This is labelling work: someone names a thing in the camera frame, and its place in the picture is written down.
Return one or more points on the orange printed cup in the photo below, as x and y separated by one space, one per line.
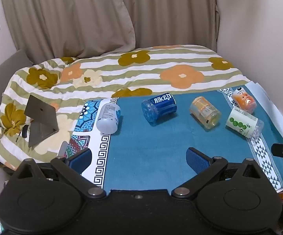
244 100

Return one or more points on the clear cup with yellow label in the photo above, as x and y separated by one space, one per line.
205 112

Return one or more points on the grey laptop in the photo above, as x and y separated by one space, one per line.
41 113

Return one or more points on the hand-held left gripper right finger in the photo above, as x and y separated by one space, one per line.
195 160

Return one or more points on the blue patterned table mat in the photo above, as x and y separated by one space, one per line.
146 149

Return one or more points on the silver metal piece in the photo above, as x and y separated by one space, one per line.
63 149

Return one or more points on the clear cup with green label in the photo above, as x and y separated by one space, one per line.
243 123

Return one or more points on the beige curtain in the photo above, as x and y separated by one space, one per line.
70 17

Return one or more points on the white cup with blue label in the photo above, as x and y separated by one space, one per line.
108 118

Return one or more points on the white sheet under mat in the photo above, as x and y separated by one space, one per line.
270 100

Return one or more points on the floral striped blanket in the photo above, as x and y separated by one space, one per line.
131 71

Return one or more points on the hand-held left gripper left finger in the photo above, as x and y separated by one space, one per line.
81 158

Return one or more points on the blue plastic cup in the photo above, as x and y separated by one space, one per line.
159 106

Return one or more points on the small black object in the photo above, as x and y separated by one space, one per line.
24 131

